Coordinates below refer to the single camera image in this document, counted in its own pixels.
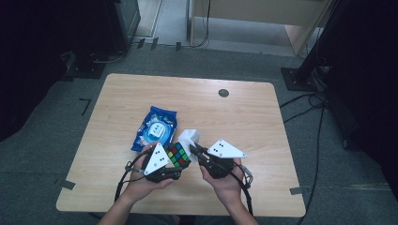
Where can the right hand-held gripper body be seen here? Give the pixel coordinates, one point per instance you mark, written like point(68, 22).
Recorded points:
point(223, 151)

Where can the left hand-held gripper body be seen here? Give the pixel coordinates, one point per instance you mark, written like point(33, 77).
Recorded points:
point(156, 159)

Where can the multicoloured puzzle cube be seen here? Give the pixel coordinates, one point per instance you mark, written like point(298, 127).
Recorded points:
point(178, 154)

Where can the blue wet wipes pack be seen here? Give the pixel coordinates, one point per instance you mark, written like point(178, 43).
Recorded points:
point(156, 131)

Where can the person's left hand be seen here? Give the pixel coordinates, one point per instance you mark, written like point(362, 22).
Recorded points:
point(140, 184)

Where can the person's right hand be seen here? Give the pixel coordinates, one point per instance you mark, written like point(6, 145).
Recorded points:
point(226, 187)

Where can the dark round table grommet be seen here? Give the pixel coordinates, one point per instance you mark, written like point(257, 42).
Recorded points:
point(223, 93)

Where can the grey tape piece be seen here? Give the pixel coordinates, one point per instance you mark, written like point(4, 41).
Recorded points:
point(68, 184)
point(298, 190)

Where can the black metal stand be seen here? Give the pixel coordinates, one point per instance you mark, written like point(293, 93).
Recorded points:
point(297, 79)

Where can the black tape strip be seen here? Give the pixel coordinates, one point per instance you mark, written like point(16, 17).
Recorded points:
point(154, 43)
point(178, 46)
point(141, 43)

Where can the black stand base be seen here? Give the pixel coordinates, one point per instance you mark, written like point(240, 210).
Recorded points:
point(86, 70)

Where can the black cabinet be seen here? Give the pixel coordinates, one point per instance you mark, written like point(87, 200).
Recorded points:
point(120, 25)

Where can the light wooden desk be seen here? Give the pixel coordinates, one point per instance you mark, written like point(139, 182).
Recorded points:
point(250, 9)

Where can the dark curtain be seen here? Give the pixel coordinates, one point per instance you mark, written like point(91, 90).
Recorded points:
point(31, 62)
point(369, 78)

